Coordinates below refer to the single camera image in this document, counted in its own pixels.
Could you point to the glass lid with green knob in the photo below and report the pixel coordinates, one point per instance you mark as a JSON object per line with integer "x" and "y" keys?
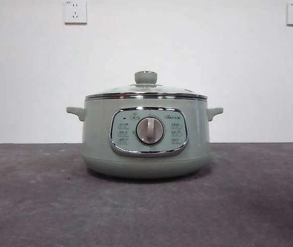
{"x": 145, "y": 76}

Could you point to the green electric cooking pot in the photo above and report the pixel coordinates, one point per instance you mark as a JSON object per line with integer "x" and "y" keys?
{"x": 97, "y": 144}

